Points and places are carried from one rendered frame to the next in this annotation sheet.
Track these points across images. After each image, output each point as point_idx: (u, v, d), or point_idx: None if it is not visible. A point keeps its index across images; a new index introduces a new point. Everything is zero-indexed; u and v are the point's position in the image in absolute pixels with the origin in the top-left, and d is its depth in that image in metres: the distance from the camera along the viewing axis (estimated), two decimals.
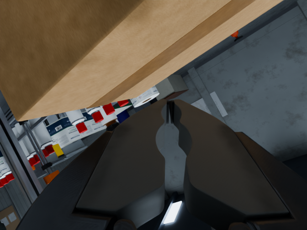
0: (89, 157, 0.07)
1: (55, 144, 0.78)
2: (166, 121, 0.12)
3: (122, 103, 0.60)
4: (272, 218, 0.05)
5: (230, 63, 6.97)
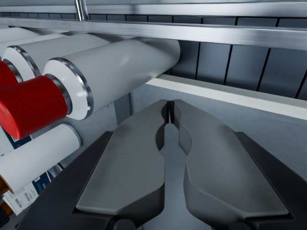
0: (89, 157, 0.07)
1: None
2: (166, 121, 0.12)
3: (2, 95, 0.10)
4: (272, 218, 0.05)
5: None
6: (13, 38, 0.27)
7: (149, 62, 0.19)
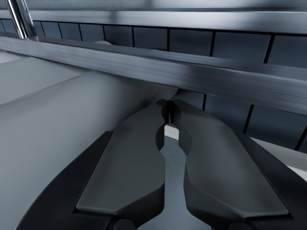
0: (89, 157, 0.07)
1: None
2: (166, 121, 0.12)
3: None
4: (272, 218, 0.05)
5: None
6: None
7: (127, 112, 0.11)
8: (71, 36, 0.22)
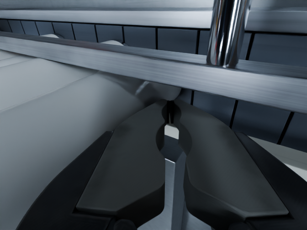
0: (89, 157, 0.07)
1: None
2: (166, 121, 0.12)
3: None
4: (272, 218, 0.05)
5: None
6: None
7: (131, 114, 0.11)
8: (176, 47, 0.16)
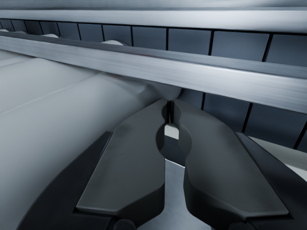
0: (89, 157, 0.07)
1: None
2: (166, 121, 0.12)
3: None
4: (272, 218, 0.05)
5: None
6: None
7: (129, 111, 0.11)
8: (300, 60, 0.12)
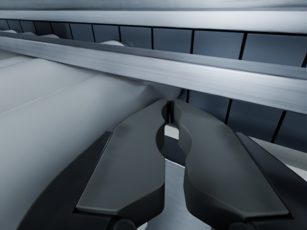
0: (89, 157, 0.07)
1: None
2: (166, 121, 0.12)
3: None
4: (272, 218, 0.05)
5: None
6: None
7: (129, 110, 0.11)
8: None
